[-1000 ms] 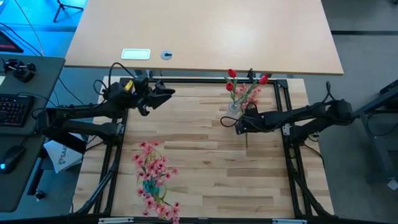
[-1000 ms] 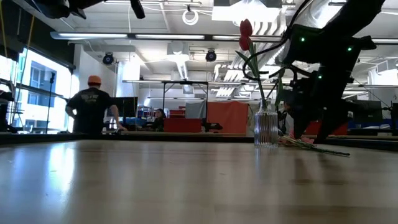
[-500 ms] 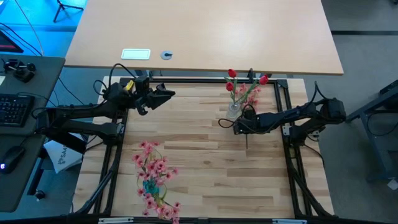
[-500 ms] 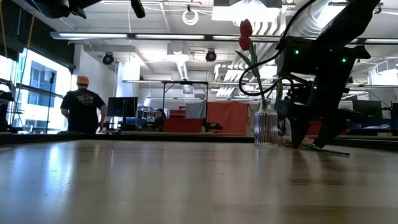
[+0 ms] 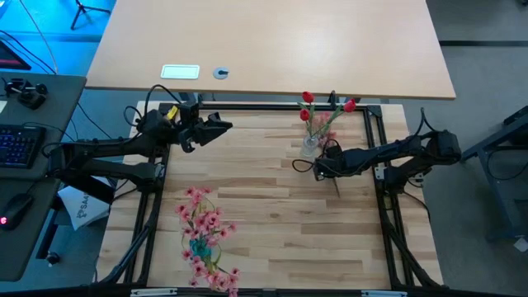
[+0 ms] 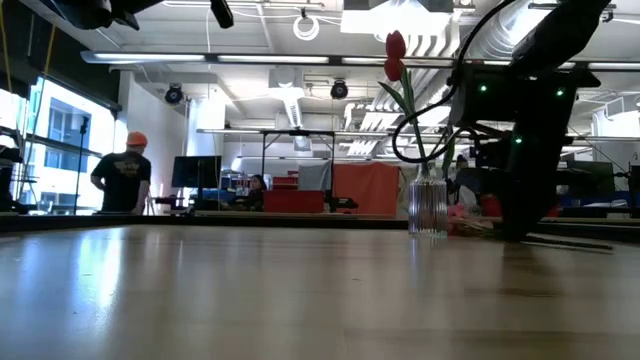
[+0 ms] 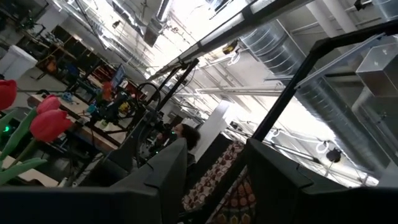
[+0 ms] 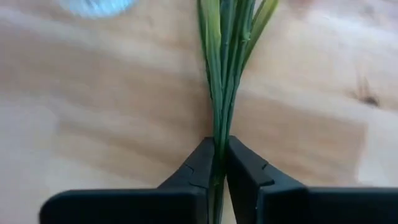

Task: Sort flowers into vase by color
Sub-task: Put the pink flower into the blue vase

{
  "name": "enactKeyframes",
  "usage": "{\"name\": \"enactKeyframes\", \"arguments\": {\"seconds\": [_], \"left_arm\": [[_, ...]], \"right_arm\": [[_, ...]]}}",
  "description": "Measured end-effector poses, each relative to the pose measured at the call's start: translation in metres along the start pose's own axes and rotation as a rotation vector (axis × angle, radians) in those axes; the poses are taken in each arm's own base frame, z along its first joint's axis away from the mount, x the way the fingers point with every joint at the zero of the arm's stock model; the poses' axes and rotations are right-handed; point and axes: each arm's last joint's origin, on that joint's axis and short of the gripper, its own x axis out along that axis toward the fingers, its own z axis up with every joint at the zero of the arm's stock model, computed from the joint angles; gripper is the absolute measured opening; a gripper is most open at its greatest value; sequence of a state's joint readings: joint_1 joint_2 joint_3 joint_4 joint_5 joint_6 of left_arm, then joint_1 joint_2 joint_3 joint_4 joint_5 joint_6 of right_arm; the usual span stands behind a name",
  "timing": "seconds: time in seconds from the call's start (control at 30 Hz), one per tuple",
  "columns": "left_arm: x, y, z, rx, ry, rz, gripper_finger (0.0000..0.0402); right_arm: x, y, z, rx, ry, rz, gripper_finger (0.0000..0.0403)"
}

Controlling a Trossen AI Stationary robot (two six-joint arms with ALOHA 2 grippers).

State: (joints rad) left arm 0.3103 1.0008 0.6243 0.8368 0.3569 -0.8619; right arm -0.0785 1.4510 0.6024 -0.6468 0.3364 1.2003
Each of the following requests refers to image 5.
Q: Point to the black desk beam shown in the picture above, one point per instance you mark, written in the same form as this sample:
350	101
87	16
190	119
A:
92	191

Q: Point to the black round knob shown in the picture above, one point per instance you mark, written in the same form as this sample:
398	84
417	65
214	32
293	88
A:
53	258

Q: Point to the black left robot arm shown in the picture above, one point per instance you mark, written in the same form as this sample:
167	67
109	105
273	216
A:
115	146

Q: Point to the large beige table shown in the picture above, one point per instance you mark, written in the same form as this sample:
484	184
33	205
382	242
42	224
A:
268	41

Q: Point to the black tripod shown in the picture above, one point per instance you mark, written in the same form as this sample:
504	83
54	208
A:
79	5

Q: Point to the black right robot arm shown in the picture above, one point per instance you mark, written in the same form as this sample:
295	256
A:
392	154

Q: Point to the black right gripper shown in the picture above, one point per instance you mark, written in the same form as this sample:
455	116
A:
328	165

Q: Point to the black frame clamp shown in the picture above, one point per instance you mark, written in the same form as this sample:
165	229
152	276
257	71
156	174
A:
332	97

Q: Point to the silver frame bracket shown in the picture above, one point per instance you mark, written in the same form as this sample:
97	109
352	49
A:
383	293
152	292

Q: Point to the dark grey desk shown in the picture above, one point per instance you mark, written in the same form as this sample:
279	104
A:
62	103

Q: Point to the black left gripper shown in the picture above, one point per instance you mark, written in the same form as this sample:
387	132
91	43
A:
190	136

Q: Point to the black desk leg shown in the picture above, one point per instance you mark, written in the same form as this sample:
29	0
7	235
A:
47	235

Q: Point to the black backlit keyboard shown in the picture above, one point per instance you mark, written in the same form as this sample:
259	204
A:
20	146

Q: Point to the white paper scrap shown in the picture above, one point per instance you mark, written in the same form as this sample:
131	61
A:
521	244

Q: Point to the black metal cart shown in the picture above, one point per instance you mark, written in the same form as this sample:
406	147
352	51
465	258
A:
511	136

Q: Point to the clear glass vase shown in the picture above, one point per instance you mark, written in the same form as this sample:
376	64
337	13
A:
310	147

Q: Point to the black monitor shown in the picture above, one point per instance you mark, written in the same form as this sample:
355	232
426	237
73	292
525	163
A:
10	59

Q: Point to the blue glass vase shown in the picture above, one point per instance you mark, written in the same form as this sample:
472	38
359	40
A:
200	248

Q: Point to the white printed paper bag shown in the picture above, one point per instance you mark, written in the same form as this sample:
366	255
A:
82	206

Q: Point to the black clamp mount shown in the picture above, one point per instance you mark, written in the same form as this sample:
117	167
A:
29	97

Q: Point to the yellow tag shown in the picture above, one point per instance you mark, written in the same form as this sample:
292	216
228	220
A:
172	112

